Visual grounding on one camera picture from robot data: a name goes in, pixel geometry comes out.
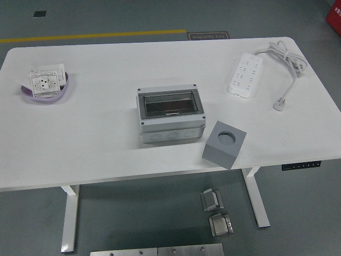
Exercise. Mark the grey junction box hinged lid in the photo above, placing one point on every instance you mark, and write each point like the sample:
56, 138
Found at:
170, 128

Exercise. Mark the grey cube with round hole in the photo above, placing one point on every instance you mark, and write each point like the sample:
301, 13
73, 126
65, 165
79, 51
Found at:
218, 157

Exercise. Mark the small metal block fixture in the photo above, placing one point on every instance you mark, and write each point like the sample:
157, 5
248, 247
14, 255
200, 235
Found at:
221, 226
211, 200

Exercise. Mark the white power strip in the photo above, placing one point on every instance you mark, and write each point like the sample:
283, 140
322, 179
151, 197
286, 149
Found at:
245, 74

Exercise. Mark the dark floor sign with lettering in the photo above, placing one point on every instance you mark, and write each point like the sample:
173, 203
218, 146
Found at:
207, 36

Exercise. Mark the white table leg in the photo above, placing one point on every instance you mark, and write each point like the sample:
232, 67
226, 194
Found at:
257, 202
69, 218

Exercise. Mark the grey metal plate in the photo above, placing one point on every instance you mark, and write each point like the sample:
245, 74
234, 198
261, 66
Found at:
122, 252
190, 250

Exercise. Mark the black table control panel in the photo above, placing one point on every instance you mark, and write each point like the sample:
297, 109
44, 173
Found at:
301, 166

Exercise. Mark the purple shallow bowl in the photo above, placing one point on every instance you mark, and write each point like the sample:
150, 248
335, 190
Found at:
25, 92

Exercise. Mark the thin white plastic card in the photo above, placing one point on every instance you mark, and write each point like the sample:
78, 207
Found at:
22, 81

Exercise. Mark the black floor socket cover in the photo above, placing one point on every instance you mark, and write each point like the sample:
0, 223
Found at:
39, 14

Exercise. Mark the red container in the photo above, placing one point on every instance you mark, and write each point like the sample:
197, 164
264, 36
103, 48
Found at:
335, 16

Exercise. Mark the white switch panel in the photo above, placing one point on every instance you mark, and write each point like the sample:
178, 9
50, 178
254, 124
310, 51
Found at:
53, 68

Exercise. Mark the white wall socket module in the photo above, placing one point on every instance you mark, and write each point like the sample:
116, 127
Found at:
44, 82

